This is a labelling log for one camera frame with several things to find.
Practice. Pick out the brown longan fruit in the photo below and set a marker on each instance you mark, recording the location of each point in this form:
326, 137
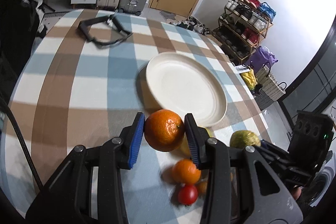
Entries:
202, 188

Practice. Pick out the purple bag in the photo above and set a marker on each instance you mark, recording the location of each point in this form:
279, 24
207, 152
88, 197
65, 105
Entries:
262, 56

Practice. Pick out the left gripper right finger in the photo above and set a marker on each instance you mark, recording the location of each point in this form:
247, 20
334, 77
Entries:
241, 187

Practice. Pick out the checkered tablecloth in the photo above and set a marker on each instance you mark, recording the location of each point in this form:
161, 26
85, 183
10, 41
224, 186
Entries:
71, 92

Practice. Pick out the large orange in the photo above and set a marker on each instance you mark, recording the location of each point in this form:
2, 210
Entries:
185, 172

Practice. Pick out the large yellow-green guava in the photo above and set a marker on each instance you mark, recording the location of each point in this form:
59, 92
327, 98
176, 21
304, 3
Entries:
184, 147

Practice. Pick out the red tomato with stem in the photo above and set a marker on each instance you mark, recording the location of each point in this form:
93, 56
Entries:
187, 195

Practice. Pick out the woven basket bag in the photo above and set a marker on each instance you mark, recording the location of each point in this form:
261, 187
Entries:
273, 89

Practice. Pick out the wooden shoe rack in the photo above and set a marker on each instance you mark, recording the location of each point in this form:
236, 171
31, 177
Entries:
242, 27

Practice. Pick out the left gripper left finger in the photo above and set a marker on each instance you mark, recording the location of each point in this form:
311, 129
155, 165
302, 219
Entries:
86, 187

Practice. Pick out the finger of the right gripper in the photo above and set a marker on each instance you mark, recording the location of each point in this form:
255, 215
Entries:
280, 162

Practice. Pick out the black phone holder frame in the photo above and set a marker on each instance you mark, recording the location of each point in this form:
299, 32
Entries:
103, 31

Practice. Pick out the cream round plate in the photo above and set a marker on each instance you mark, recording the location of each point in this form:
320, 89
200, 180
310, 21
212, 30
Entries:
183, 85

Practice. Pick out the small yellow-green guava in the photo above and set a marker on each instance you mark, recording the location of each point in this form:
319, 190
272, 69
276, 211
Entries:
242, 138

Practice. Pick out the small orange tangerine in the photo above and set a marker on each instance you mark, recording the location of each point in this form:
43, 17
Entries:
164, 130

